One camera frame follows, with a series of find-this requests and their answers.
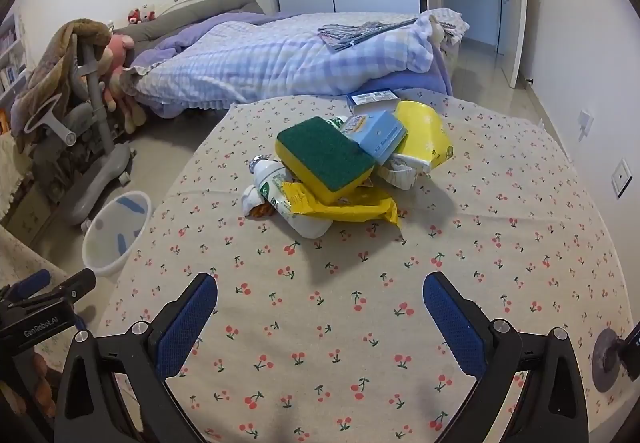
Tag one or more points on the bookshelf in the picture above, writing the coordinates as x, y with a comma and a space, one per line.
9, 58

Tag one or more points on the white wall socket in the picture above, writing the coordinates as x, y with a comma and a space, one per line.
585, 123

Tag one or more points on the folded striped cloth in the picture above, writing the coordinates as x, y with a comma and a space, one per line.
355, 33

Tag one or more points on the white door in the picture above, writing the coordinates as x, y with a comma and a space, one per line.
515, 33

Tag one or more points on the pink plush toy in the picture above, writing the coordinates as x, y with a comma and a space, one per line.
117, 58

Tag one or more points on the white tissue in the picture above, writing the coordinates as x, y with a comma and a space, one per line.
249, 200

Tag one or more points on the yellow snack wrapper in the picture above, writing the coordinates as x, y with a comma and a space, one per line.
360, 205

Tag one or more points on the white wall switch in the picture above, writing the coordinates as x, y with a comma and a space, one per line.
622, 178

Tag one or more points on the white plastic wastebasket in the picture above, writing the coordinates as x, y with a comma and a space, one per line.
107, 248

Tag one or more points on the long grey pillow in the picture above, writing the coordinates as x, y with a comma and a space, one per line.
200, 13

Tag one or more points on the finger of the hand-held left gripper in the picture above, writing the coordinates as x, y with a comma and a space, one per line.
82, 280
35, 280

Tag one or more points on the orange peel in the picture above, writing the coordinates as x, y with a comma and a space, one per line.
261, 211

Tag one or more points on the blue bed sheet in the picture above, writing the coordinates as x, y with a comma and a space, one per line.
405, 83

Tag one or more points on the purple checked blanket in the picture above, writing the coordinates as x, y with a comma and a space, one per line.
260, 63

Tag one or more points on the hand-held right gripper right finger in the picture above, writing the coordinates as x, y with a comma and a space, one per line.
455, 323

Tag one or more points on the white cat plush toy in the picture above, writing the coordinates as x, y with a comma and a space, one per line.
142, 14

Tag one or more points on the green and yellow sponge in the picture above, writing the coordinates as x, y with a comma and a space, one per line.
325, 153

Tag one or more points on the blue cardboard box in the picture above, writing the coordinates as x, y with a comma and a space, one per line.
382, 138

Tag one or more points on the person's left hand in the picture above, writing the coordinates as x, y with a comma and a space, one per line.
44, 388

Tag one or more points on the brown fleece blanket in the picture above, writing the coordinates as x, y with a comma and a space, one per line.
55, 58

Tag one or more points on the crumpled silver wrapper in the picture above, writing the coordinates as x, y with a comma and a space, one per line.
400, 173

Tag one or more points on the cherry print tablecloth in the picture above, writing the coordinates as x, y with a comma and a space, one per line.
350, 303

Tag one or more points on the large white plastic bottle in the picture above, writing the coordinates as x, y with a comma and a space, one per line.
270, 183

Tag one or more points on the small dark blue box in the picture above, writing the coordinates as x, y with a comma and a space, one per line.
372, 100

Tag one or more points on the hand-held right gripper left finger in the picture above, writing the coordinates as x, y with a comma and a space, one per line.
185, 318

